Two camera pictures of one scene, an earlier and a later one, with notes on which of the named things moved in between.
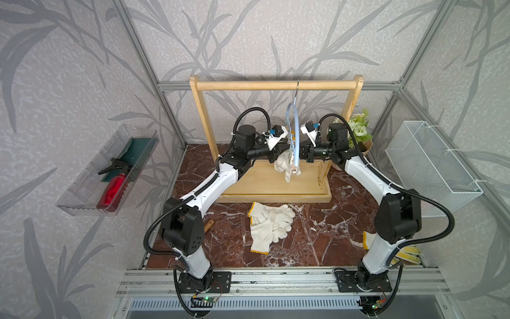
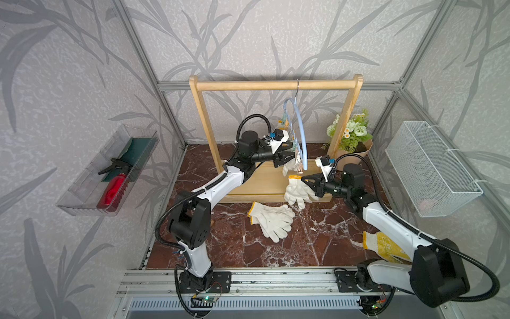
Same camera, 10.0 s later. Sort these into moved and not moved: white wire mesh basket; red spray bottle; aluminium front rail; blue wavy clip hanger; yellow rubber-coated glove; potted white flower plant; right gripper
Moved: blue wavy clip hanger; right gripper
Not moved: white wire mesh basket; yellow rubber-coated glove; aluminium front rail; red spray bottle; potted white flower plant
